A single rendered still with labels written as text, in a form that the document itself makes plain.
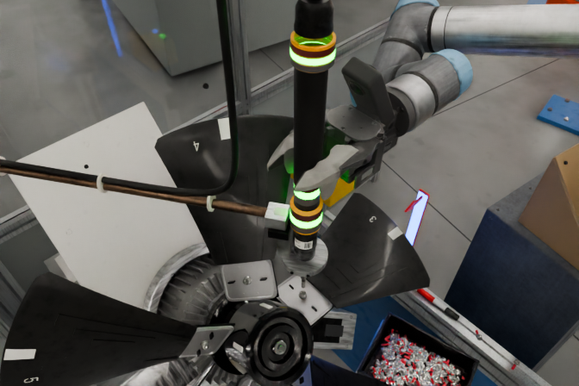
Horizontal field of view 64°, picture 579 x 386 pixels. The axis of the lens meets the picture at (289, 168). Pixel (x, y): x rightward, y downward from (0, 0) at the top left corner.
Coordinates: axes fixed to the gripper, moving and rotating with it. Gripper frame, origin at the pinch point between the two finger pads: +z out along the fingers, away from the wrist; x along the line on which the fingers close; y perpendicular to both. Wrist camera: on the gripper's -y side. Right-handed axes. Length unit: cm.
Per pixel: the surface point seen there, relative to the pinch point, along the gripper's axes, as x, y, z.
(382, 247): -2.3, 34.7, -22.1
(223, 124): 19.6, 7.8, -4.4
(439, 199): 37, 151, -147
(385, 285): -7.7, 35.5, -16.6
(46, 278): 12.4, 8.8, 26.8
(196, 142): 21.2, 9.9, 0.0
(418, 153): 66, 151, -168
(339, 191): 21, 50, -38
